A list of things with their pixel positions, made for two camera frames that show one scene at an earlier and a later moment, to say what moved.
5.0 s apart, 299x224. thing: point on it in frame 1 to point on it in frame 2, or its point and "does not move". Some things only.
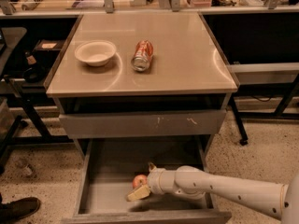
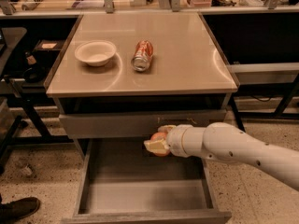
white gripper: (153, 181) to (175, 140)
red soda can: (142, 55) does not move
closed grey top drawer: (179, 123) does not move
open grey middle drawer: (111, 164) does not move
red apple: (138, 181) to (160, 135)
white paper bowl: (96, 52) does not move
